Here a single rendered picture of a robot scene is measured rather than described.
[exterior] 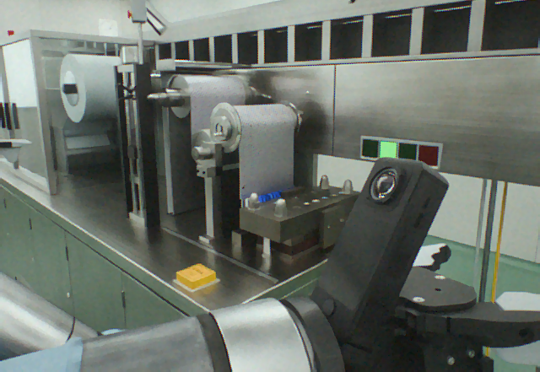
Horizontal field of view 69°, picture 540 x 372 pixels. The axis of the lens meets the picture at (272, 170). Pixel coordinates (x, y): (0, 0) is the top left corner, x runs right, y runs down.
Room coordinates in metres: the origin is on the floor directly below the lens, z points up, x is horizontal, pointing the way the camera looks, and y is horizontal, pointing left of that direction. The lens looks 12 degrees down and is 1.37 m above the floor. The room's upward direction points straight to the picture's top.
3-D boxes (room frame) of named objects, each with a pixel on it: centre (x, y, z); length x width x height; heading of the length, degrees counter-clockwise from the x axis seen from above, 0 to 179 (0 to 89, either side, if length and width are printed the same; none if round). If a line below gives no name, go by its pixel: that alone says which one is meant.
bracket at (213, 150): (1.17, 0.19, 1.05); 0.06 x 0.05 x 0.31; 136
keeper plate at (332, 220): (1.11, -0.18, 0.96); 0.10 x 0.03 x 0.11; 136
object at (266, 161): (1.21, 0.01, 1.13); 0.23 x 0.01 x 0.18; 136
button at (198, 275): (0.89, 0.19, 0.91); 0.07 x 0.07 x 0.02; 46
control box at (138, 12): (1.58, 0.51, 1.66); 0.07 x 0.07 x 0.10; 23
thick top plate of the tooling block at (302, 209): (1.16, -0.10, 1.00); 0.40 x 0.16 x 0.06; 136
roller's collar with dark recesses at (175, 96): (1.33, 0.33, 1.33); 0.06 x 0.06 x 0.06; 46
